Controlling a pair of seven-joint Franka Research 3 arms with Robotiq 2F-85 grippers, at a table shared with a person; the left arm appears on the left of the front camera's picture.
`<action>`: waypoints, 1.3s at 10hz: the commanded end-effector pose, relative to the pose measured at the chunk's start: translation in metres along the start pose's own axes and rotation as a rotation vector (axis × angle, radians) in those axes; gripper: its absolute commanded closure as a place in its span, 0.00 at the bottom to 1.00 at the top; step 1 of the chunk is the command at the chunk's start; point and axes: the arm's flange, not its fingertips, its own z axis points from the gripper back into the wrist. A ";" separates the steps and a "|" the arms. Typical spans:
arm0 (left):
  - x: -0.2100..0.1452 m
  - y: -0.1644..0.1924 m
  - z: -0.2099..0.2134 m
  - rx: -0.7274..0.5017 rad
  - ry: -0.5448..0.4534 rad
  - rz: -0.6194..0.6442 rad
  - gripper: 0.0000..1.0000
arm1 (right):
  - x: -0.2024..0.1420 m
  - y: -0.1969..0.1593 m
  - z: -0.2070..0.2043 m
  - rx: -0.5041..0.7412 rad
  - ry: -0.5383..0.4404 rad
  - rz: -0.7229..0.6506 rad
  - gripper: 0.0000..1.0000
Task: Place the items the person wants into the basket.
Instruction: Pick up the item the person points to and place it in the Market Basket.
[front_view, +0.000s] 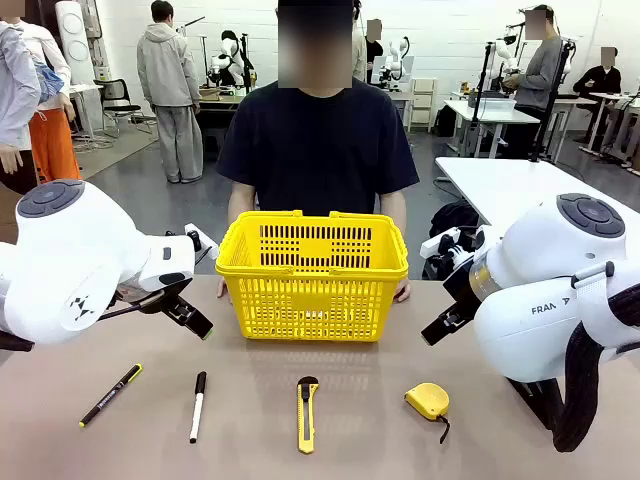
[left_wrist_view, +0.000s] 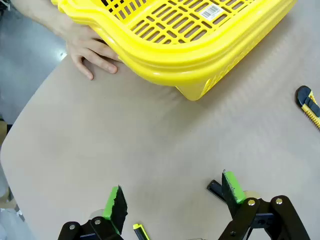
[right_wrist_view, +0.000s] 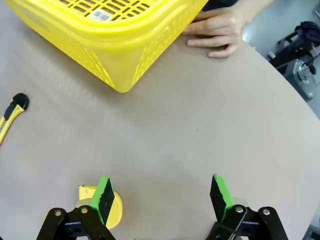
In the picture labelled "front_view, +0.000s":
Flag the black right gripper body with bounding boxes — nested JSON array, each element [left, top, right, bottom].
[[442, 265, 484, 322]]

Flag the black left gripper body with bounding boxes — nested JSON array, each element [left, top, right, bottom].
[[113, 274, 195, 317]]

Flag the yellow tape measure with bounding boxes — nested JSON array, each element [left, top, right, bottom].
[[403, 382, 451, 445]]

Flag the white marker black cap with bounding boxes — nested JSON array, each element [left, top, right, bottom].
[[188, 370, 208, 445]]

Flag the person's left forearm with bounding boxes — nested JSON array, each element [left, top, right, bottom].
[[377, 191, 409, 239]]

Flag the person's right forearm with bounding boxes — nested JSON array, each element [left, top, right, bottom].
[[227, 180, 257, 236]]

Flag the yellow plastic shopping basket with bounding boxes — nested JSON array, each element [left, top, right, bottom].
[[214, 209, 410, 344]]

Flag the person in black t-shirt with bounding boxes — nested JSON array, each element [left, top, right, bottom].
[[215, 0, 421, 217]]

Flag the person in grey hoodie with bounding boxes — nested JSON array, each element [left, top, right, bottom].
[[137, 0, 205, 185]]

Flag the person in grey sweater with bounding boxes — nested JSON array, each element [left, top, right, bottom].
[[502, 4, 566, 159]]

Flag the background person dark top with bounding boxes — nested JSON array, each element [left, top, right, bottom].
[[352, 18, 385, 84]]

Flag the seated person black jacket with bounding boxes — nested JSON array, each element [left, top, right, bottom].
[[573, 47, 624, 99]]

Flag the black backpack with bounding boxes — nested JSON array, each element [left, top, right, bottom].
[[428, 202, 481, 241]]

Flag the black pen yellow cap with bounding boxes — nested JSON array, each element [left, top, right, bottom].
[[78, 363, 144, 429]]

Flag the yellow utility knife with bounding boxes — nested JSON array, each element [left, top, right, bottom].
[[296, 375, 320, 455]]

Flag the white background table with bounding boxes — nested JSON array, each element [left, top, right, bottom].
[[443, 98, 542, 159]]

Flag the mannequin white shirt orange pants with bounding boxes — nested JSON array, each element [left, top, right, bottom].
[[19, 19, 84, 182]]

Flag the white drawer cabinet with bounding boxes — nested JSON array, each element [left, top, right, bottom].
[[409, 77, 438, 133]]

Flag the black office chair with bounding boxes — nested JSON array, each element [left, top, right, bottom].
[[93, 78, 151, 139]]

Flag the thick black stand pole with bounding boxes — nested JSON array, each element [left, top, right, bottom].
[[528, 39, 577, 164]]

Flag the thin black stand pole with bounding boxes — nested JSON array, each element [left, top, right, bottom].
[[471, 42, 496, 122]]

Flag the white robot beside pole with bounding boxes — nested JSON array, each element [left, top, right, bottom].
[[492, 22, 526, 81]]

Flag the mannequin blue shirt brown apron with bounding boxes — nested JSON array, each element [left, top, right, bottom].
[[0, 0, 42, 197]]

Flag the white background robot black stand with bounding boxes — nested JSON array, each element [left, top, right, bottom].
[[207, 29, 257, 97]]

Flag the white standing air conditioner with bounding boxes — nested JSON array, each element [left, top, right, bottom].
[[54, 0, 97, 86]]

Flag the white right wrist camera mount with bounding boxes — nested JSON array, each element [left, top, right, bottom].
[[420, 225, 496, 274]]

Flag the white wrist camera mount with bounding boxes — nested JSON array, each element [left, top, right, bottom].
[[164, 223, 220, 266], [420, 225, 496, 274]]

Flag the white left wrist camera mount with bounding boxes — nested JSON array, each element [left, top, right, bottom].
[[164, 223, 220, 266]]

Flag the black braided cable sleeve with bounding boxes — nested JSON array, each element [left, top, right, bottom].
[[552, 287, 640, 454]]

